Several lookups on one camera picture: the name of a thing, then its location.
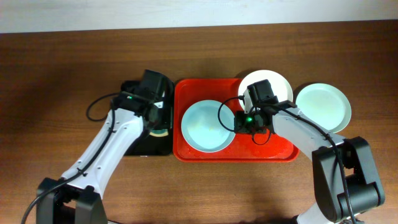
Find green and yellow sponge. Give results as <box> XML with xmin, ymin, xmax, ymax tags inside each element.
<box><xmin>149</xmin><ymin>129</ymin><xmax>169</xmax><ymax>138</ymax></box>

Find white plate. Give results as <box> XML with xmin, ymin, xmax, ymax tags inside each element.
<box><xmin>238</xmin><ymin>70</ymin><xmax>294</xmax><ymax>101</ymax></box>

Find light blue plate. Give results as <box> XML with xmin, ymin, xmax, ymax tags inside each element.
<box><xmin>181</xmin><ymin>100</ymin><xmax>235</xmax><ymax>153</ymax></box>

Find pale green plate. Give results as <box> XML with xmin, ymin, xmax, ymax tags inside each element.
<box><xmin>295</xmin><ymin>83</ymin><xmax>352</xmax><ymax>133</ymax></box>

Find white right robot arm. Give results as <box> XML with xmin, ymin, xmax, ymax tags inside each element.
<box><xmin>234</xmin><ymin>101</ymin><xmax>386</xmax><ymax>223</ymax></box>

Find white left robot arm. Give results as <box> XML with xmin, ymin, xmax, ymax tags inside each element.
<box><xmin>27</xmin><ymin>91</ymin><xmax>174</xmax><ymax>223</ymax></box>

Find red plastic tray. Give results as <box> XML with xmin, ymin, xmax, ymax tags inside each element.
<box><xmin>173</xmin><ymin>78</ymin><xmax>299</xmax><ymax>162</ymax></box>

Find black plastic tray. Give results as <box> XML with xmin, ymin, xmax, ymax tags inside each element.
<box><xmin>124</xmin><ymin>81</ymin><xmax>175</xmax><ymax>157</ymax></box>

